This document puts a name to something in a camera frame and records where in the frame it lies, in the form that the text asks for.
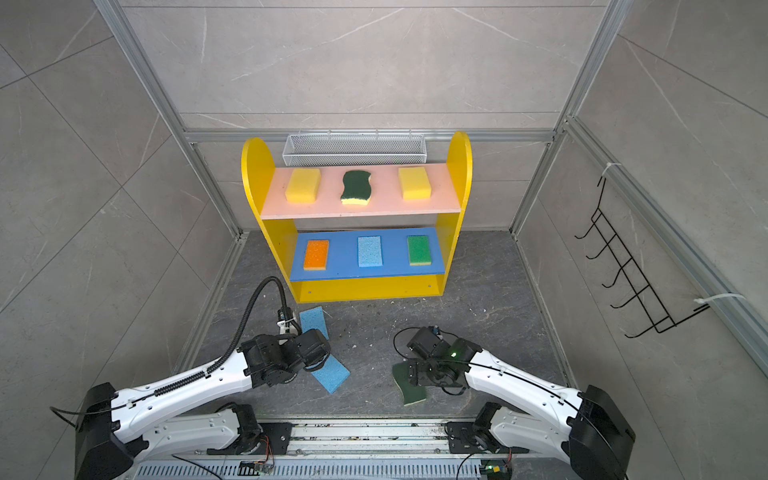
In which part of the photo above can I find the dark green sponge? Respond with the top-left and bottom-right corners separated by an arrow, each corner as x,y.
340,170 -> 372,206
391,362 -> 427,406

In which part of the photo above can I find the bright green sponge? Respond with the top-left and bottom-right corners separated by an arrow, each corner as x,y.
407,235 -> 432,266

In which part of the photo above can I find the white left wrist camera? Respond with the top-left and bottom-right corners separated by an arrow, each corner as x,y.
277,307 -> 302,336

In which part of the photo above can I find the blue sponge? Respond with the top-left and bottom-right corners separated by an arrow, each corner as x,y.
357,236 -> 383,268
312,355 -> 350,394
299,306 -> 329,339

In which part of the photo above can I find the white wire mesh basket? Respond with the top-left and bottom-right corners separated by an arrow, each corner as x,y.
282,133 -> 427,167

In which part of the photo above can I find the black wire hook rack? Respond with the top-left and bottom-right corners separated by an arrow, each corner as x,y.
574,177 -> 711,339

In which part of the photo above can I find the aluminium mounting rail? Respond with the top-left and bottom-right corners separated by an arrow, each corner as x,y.
116,418 -> 619,480

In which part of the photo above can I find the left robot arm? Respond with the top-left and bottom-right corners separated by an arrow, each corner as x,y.
74,329 -> 331,479

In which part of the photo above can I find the orange sponge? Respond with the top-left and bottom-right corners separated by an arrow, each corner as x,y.
303,239 -> 330,271

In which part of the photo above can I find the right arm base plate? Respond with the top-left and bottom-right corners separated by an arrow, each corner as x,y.
444,422 -> 500,454

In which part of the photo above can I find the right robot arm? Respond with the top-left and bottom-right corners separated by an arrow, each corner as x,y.
404,326 -> 636,479

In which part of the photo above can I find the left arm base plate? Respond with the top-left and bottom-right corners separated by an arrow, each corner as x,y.
239,422 -> 293,457

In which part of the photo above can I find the yellow shelf with coloured boards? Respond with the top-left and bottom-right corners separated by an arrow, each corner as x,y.
241,132 -> 473,303

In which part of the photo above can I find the black corrugated cable left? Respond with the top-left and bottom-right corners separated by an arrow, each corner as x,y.
152,275 -> 292,397

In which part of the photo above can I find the yellow sponge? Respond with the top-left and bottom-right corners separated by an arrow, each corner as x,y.
398,167 -> 432,201
285,168 -> 322,205

